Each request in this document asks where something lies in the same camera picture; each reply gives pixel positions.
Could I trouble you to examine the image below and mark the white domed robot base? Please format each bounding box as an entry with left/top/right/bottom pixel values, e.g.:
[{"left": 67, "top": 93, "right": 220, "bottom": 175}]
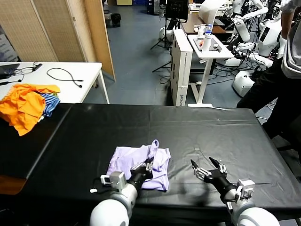
[{"left": 231, "top": 70, "right": 255, "bottom": 97}]

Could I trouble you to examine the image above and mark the white curved cover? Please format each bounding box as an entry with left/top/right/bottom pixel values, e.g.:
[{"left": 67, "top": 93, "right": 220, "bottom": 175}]
[{"left": 198, "top": 0, "right": 230, "bottom": 26}]

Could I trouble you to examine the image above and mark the wooden folding screen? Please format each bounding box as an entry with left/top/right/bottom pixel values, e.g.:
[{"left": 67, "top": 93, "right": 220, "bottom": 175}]
[{"left": 0, "top": 0, "right": 116, "bottom": 82}]

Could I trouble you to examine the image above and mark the white table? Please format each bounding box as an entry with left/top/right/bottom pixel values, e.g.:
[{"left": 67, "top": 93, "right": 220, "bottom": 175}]
[{"left": 0, "top": 62, "right": 111, "bottom": 105}]

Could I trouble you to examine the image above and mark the person in grey shirt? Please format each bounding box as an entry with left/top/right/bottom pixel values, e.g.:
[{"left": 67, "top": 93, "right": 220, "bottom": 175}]
[{"left": 236, "top": 0, "right": 301, "bottom": 142}]

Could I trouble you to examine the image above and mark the white tumbler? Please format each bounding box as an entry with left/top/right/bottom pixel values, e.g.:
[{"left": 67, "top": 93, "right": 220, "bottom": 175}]
[{"left": 202, "top": 35, "right": 212, "bottom": 54}]

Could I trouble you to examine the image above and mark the black laptop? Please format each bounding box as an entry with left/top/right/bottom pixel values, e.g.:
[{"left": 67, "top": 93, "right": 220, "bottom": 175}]
[{"left": 0, "top": 63, "right": 21, "bottom": 80}]

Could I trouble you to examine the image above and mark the black waste bin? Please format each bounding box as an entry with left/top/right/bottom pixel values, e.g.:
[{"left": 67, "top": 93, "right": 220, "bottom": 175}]
[{"left": 110, "top": 13, "right": 121, "bottom": 28}]

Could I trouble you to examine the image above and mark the blue striped garment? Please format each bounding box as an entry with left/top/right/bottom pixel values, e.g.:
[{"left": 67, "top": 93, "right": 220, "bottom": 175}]
[{"left": 39, "top": 93, "right": 61, "bottom": 118}]

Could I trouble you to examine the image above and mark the white humanoid robot dark screen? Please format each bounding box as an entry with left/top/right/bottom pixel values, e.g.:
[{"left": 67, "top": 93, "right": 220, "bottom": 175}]
[{"left": 257, "top": 4, "right": 289, "bottom": 57}]

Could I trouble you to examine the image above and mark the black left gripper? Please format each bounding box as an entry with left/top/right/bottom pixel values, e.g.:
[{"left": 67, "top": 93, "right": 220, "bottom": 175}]
[{"left": 130, "top": 157, "right": 155, "bottom": 188}]

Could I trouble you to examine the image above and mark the grey tray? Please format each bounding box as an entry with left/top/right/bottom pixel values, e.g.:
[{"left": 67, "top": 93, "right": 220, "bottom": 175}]
[{"left": 193, "top": 37, "right": 223, "bottom": 53}]

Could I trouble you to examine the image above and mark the orange garment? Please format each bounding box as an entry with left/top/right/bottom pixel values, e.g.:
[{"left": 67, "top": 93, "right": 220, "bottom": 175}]
[{"left": 0, "top": 83, "right": 61, "bottom": 137}]

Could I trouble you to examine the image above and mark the small white standing desk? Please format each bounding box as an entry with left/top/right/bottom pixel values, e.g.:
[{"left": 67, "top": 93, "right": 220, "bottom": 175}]
[{"left": 187, "top": 34, "right": 234, "bottom": 108}]

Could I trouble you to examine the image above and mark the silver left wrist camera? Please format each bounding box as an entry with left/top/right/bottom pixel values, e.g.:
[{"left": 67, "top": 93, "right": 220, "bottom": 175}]
[{"left": 100, "top": 171, "right": 127, "bottom": 192}]

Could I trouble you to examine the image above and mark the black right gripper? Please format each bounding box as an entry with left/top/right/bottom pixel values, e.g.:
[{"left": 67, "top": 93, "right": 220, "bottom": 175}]
[{"left": 190, "top": 157, "right": 238, "bottom": 202}]

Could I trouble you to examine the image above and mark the lavender t-shirt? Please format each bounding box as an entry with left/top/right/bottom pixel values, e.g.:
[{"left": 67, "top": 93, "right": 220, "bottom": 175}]
[{"left": 106, "top": 139, "right": 172, "bottom": 192}]

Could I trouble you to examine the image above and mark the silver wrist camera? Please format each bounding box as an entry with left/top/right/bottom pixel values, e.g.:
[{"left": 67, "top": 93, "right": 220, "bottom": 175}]
[
  {"left": 100, "top": 171, "right": 127, "bottom": 192},
  {"left": 234, "top": 178, "right": 256, "bottom": 202}
]

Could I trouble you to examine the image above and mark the black monitor on tripod stand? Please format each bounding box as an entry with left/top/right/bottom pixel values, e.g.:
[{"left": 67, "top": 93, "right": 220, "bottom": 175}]
[{"left": 150, "top": 0, "right": 190, "bottom": 73}]

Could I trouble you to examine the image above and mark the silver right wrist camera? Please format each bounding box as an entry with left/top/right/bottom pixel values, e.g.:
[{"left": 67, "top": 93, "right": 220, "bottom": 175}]
[{"left": 234, "top": 178, "right": 256, "bottom": 202}]

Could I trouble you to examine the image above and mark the black cable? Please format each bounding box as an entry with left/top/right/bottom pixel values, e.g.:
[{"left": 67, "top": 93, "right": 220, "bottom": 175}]
[{"left": 46, "top": 67, "right": 85, "bottom": 89}]

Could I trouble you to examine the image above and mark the white robot with black hand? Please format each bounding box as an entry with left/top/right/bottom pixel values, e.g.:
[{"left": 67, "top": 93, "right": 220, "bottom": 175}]
[{"left": 223, "top": 41, "right": 273, "bottom": 68}]

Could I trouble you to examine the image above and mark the tall white cardboard box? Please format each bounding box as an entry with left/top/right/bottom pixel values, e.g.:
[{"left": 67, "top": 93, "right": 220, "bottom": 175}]
[{"left": 171, "top": 29, "right": 193, "bottom": 107}]

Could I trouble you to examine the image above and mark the brown wooden table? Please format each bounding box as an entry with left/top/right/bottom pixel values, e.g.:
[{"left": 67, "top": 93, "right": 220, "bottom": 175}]
[{"left": 181, "top": 14, "right": 233, "bottom": 36}]

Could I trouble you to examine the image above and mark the black topped side table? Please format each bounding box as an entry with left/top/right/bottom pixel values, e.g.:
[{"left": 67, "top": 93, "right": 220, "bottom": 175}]
[{"left": 0, "top": 103, "right": 72, "bottom": 195}]

